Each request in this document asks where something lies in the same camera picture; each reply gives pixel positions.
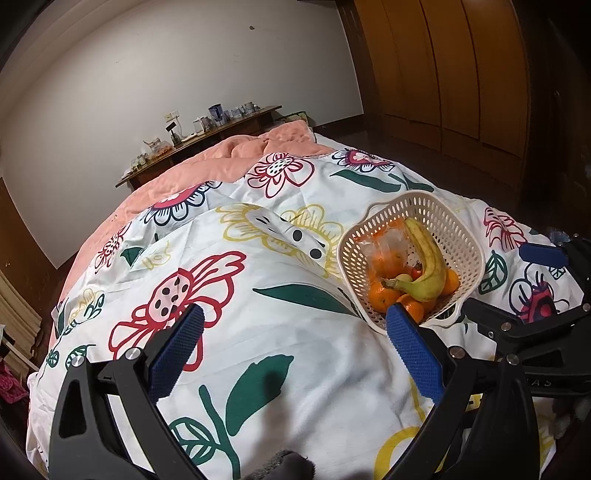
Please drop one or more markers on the clear glass kettle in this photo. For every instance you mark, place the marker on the clear glass kettle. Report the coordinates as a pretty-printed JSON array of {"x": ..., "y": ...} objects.
[{"x": 202, "y": 123}]

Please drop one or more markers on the yellow banana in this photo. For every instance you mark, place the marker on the yellow banana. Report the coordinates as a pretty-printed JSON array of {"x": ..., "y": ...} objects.
[{"x": 429, "y": 267}]

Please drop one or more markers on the dark wooden sideboard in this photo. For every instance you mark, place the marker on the dark wooden sideboard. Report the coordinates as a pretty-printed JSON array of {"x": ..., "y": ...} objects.
[{"x": 207, "y": 138}]

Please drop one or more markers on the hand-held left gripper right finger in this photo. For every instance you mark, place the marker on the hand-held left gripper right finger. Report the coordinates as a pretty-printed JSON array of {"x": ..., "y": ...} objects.
[{"x": 415, "y": 355}]

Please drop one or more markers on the cream plastic basket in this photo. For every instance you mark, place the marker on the cream plastic basket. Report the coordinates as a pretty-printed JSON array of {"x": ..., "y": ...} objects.
[{"x": 443, "y": 217}]

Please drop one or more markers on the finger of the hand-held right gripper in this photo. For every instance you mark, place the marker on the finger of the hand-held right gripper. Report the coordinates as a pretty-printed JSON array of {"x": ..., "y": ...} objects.
[
  {"x": 542, "y": 254},
  {"x": 531, "y": 332}
]

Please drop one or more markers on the white floral blanket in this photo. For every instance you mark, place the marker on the white floral blanket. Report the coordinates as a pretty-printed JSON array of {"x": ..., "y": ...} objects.
[{"x": 300, "y": 369}]

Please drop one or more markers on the brown wooden wardrobe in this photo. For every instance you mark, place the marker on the brown wooden wardrobe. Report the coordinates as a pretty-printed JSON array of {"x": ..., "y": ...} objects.
[{"x": 461, "y": 69}]

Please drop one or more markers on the orange plastic bag of oranges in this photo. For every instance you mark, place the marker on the orange plastic bag of oranges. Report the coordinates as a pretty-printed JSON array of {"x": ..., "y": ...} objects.
[{"x": 388, "y": 249}]

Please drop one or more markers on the pink duvet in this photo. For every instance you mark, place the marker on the pink duvet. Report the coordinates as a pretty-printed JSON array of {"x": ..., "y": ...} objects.
[{"x": 221, "y": 152}]

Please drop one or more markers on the blue and white pitcher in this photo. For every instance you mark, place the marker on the blue and white pitcher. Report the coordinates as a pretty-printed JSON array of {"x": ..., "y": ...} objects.
[{"x": 217, "y": 113}]

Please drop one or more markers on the white mug with blue print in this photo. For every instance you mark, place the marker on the white mug with blue print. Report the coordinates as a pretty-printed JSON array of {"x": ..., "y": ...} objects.
[
  {"x": 249, "y": 107},
  {"x": 238, "y": 110}
]

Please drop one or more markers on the red patterned cloth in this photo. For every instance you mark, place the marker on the red patterned cloth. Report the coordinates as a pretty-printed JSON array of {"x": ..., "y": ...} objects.
[{"x": 9, "y": 383}]

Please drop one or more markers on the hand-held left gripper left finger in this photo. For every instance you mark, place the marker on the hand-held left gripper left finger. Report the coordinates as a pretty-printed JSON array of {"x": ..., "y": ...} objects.
[{"x": 178, "y": 355}]

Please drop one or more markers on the small black display stand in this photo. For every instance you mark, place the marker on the small black display stand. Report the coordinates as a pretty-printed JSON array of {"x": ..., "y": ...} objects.
[{"x": 174, "y": 134}]

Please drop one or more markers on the red tomato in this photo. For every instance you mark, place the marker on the red tomato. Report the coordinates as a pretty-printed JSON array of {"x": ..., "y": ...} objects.
[{"x": 417, "y": 271}]

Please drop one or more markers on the small tan round fruit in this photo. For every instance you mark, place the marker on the small tan round fruit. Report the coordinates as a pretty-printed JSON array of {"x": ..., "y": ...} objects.
[{"x": 404, "y": 278}]

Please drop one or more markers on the small glass jar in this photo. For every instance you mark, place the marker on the small glass jar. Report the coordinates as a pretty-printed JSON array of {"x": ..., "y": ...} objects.
[{"x": 136, "y": 161}]

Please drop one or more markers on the wall socket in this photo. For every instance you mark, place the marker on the wall socket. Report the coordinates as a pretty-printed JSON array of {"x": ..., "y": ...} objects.
[{"x": 172, "y": 115}]

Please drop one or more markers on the brown wooden door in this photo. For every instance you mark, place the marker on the brown wooden door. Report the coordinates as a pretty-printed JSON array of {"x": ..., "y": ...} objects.
[{"x": 27, "y": 240}]

